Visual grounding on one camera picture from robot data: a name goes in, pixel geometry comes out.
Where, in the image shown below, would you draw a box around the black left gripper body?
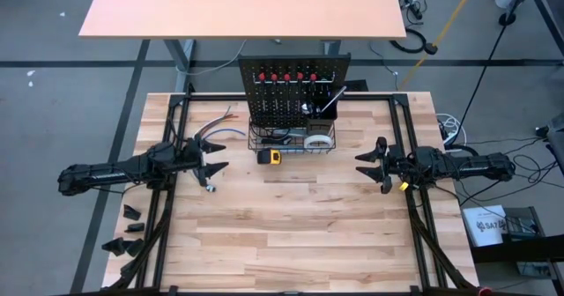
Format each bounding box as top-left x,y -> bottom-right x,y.
181,137 -> 209,188

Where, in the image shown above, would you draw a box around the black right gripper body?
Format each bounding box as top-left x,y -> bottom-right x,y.
377,142 -> 415,196

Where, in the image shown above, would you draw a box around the yellow black Stanley tape measure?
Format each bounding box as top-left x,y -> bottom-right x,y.
256,148 -> 283,167

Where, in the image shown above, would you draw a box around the white masking tape roll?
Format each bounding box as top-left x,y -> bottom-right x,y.
303,133 -> 333,151

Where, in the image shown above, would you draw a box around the black screwdriver red cap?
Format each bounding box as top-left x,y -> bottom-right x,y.
270,72 -> 279,121
308,72 -> 319,107
296,71 -> 306,119
283,72 -> 293,121
257,71 -> 267,121

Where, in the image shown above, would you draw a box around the black metal pegboard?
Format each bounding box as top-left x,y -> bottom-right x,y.
237,53 -> 353,130

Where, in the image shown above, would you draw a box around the black plastic cup bin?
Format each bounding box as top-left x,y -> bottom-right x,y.
306,95 -> 339,135

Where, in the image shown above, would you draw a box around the white printed booklet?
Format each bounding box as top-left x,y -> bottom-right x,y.
461,204 -> 510,248

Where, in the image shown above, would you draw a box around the light wooden table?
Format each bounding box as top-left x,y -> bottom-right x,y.
78,0 -> 407,93

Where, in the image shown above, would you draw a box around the black equipment cart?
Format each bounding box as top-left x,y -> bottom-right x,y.
466,205 -> 564,296

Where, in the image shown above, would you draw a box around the coloured wire bundle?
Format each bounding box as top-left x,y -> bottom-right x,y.
191,105 -> 247,195

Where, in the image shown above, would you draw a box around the black wire basket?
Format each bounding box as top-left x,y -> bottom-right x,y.
247,117 -> 338,155

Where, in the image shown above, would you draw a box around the white cable bundle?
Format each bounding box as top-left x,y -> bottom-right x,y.
435,113 -> 462,145

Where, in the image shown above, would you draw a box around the grey cable under table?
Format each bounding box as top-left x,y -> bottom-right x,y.
175,39 -> 249,77

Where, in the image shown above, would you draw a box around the black aluminium table frame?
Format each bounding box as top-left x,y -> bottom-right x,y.
101,92 -> 481,296

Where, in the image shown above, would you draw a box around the silver hook rail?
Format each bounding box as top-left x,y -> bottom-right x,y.
251,71 -> 337,85

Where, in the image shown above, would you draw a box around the black coiled floor cable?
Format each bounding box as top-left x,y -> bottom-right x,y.
390,26 -> 440,56

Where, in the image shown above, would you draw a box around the black floor cables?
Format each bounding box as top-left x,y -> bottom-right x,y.
457,135 -> 564,204

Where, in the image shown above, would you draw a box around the thick black slanted cable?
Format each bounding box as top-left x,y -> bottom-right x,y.
459,0 -> 532,128

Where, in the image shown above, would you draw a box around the black cable tangle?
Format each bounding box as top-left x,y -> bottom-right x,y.
394,0 -> 429,24

